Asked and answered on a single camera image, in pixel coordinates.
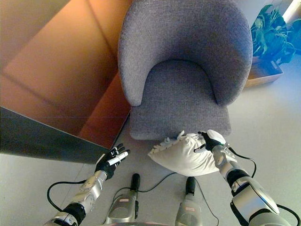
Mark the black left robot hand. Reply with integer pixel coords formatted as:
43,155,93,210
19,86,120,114
95,143,131,181

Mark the grey fabric armchair sofa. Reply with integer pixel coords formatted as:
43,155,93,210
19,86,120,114
117,0,253,141

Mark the dark grey cabinet panel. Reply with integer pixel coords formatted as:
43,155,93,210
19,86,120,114
0,105,111,165

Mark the robot leg pair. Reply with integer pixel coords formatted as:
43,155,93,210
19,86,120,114
101,172,220,226

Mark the green potted plant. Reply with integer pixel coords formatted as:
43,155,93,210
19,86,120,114
250,4,301,65

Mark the silver left robot leg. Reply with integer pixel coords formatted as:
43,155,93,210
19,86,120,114
104,173,141,225

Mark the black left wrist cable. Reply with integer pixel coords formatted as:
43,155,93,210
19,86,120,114
47,179,87,212

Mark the white fringed pillow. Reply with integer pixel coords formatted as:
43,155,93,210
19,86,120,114
147,130,223,177

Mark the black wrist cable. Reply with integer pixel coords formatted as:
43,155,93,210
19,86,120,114
47,179,87,212
229,147,257,178

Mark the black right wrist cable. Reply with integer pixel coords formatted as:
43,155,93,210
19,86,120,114
229,147,257,178

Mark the silver right robot leg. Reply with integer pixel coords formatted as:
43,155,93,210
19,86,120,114
175,176,205,226

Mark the orange-brown wooden cabinet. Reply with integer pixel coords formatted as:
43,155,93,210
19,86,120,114
0,0,135,149

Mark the wooden planter box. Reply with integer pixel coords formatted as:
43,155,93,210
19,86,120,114
244,57,284,89

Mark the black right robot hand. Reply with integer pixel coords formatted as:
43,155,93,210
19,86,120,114
194,129,227,153

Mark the white door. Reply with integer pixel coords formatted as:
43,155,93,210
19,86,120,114
281,0,301,24

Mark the silver robot leg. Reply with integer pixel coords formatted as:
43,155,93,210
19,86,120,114
104,173,141,225
175,176,205,226

